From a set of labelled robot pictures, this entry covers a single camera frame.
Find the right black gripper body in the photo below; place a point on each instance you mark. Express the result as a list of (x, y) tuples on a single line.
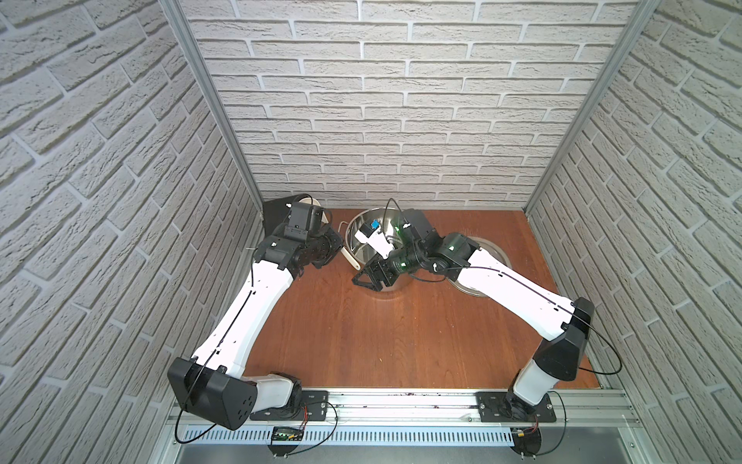
[(409, 260)]

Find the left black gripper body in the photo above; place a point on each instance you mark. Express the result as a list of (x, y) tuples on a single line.
[(325, 246)]

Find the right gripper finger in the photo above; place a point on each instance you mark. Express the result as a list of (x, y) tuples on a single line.
[(371, 277), (388, 275)]

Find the beige plastic ladle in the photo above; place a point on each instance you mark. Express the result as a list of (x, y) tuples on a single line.
[(350, 258)]

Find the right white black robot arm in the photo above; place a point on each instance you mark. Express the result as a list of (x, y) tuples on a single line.
[(564, 324)]

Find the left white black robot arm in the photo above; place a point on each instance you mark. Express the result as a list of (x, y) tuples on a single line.
[(211, 384)]

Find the black plastic tool case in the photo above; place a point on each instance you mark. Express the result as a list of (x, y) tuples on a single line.
[(276, 211)]

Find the left small electronics board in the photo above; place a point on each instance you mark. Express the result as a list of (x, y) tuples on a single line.
[(284, 440)]

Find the aluminium mounting rail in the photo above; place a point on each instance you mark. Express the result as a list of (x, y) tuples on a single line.
[(458, 407)]

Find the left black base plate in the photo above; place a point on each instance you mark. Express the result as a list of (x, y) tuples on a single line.
[(312, 406)]

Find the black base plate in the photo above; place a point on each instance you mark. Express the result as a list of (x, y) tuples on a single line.
[(312, 406), (506, 407)]

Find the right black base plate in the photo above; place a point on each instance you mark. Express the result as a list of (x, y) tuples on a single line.
[(506, 407)]

